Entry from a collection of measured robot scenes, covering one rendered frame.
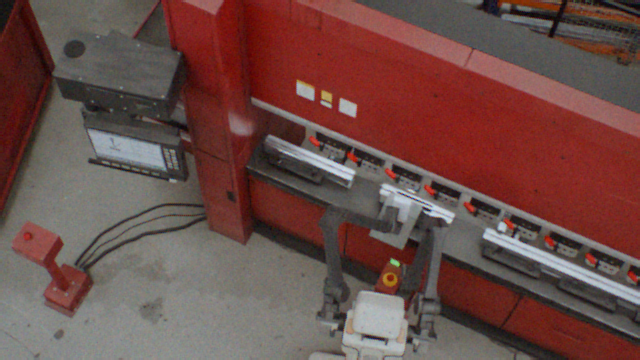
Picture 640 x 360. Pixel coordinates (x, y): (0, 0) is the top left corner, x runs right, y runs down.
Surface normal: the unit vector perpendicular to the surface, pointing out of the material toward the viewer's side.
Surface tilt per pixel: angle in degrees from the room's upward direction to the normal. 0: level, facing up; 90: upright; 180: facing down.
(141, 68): 0
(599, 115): 0
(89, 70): 0
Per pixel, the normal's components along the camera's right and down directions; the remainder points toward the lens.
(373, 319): -0.12, 0.33
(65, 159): 0.02, -0.46
